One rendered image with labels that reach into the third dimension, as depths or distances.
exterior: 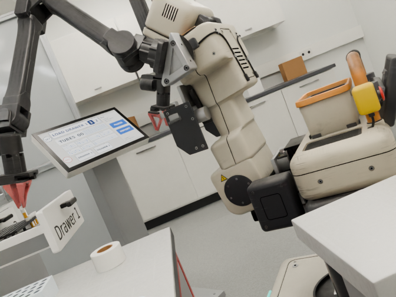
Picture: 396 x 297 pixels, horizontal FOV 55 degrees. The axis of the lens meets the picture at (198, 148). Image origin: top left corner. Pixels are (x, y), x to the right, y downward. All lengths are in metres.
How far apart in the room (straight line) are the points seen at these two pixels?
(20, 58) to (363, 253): 1.05
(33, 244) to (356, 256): 0.75
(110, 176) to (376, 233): 1.66
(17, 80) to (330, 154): 0.89
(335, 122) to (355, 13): 4.34
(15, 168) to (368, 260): 0.91
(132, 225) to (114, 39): 1.24
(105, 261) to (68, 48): 3.74
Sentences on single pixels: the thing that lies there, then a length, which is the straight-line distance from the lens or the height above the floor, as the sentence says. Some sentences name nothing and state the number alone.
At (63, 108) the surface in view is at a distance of 2.76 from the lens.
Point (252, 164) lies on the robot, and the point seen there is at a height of 0.79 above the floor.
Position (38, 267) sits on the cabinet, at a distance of 1.74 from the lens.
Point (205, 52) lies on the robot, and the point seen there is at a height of 1.16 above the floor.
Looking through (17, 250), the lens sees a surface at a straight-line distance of 1.06.
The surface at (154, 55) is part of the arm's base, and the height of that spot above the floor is 1.19.
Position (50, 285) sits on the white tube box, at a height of 0.79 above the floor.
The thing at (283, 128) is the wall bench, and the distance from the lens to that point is 4.16.
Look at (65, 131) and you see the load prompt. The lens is 2.08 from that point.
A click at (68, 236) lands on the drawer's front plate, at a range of 1.10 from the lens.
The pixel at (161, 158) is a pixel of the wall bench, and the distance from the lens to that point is 3.97.
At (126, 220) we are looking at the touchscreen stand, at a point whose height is 0.60.
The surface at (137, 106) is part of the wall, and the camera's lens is 4.67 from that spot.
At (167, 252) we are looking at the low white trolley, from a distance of 0.83.
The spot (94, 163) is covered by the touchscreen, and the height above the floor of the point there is 0.95.
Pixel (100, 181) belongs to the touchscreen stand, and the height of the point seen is 0.85.
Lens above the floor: 1.02
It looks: 6 degrees down
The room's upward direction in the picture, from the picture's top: 22 degrees counter-clockwise
